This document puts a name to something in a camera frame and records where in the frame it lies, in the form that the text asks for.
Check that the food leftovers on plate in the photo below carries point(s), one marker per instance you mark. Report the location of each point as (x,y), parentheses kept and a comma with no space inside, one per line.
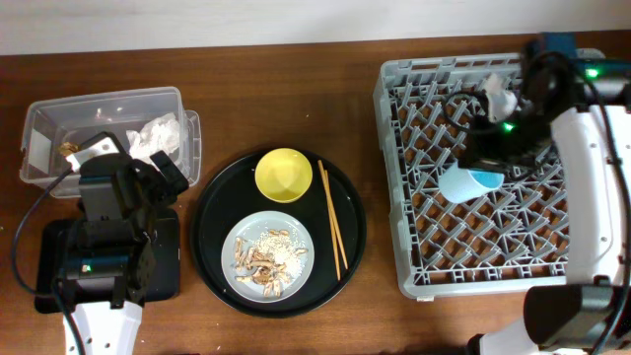
(274,261)

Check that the clear plastic waste bin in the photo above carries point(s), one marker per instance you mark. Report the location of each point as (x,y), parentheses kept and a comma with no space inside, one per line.
(125,114)

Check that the blue cup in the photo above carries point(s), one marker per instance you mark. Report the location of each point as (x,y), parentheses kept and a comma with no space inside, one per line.
(459,185)

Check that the grey plate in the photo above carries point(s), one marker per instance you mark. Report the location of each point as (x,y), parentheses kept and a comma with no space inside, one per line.
(250,228)

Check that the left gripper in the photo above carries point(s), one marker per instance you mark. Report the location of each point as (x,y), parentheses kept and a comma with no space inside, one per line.
(166,196)

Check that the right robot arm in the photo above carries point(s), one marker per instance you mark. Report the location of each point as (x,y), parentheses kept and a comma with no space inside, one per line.
(581,107)

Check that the grey dishwasher rack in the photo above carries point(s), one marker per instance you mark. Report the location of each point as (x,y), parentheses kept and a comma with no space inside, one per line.
(505,241)

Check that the black rectangular tray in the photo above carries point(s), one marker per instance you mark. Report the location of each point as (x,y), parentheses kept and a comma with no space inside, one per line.
(83,264)

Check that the white napkin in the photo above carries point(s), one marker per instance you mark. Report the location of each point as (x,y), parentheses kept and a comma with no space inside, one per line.
(160,134)

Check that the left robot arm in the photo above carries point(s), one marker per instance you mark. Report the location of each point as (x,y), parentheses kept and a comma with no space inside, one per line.
(96,329)

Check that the yellow bowl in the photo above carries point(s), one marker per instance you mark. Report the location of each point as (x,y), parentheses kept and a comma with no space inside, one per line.
(283,175)

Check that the round black serving tray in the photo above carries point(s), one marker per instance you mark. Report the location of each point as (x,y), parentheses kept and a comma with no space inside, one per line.
(232,195)

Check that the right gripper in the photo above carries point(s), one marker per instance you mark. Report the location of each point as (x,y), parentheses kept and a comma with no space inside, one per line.
(471,152)

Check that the wooden chopstick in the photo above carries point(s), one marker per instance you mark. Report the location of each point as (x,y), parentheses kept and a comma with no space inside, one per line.
(339,252)
(331,225)

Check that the brown food scrap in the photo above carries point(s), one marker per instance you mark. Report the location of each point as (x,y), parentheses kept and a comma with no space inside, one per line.
(67,148)

